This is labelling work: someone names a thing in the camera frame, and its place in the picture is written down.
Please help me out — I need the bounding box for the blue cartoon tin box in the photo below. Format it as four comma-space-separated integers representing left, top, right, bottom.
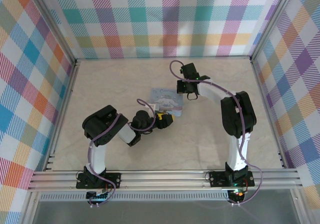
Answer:
149, 88, 185, 118

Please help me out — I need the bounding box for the grey metal panel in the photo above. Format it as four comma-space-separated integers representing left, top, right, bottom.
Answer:
31, 200, 302, 224

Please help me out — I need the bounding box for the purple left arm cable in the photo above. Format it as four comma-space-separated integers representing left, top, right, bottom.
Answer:
86, 98, 159, 209

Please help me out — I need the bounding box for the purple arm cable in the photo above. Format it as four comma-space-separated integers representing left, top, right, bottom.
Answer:
86, 98, 159, 209
169, 59, 264, 207

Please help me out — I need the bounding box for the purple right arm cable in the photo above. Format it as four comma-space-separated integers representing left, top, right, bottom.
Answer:
169, 59, 264, 207

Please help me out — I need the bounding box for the aluminium mounting rail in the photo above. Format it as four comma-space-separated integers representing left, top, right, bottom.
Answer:
27, 168, 304, 191

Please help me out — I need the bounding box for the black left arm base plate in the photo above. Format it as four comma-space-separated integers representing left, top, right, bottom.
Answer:
75, 171, 122, 190

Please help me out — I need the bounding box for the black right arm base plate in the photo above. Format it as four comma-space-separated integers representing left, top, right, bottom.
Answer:
208, 169, 255, 188

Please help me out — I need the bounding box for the grey slotted cable duct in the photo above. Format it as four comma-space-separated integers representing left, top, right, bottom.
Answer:
39, 193, 230, 202

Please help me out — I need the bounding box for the aluminium frame side rail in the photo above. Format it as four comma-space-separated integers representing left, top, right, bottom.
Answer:
41, 58, 81, 172

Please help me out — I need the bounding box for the aluminium frame post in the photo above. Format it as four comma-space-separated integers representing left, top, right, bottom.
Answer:
249, 0, 299, 63
31, 0, 79, 65

